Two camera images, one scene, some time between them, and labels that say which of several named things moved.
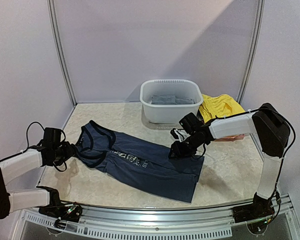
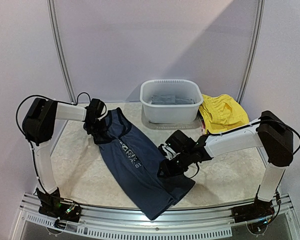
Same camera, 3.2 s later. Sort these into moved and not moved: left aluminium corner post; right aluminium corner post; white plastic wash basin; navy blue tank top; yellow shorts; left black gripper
Moved: navy blue tank top; left black gripper
Not moved: right aluminium corner post; left aluminium corner post; white plastic wash basin; yellow shorts
